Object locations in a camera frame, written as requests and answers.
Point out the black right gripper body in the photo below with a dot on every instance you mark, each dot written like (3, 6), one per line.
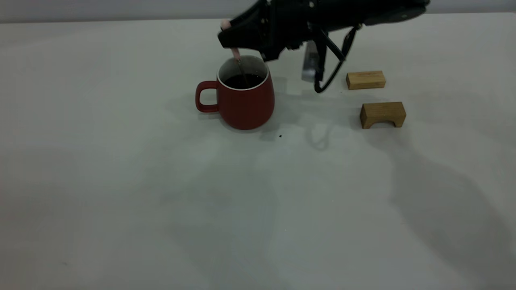
(292, 22)

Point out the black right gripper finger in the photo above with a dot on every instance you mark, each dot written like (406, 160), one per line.
(272, 51)
(244, 30)

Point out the red ceramic mug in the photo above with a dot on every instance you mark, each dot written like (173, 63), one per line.
(246, 106)

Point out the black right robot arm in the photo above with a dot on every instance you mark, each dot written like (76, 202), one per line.
(371, 14)

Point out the dark coffee liquid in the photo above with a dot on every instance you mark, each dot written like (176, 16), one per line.
(254, 80)

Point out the flat wooden block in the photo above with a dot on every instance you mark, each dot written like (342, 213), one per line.
(365, 79)

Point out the arched wooden block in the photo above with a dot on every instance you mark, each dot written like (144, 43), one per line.
(383, 109)

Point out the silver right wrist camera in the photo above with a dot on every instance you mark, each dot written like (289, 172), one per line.
(309, 64)

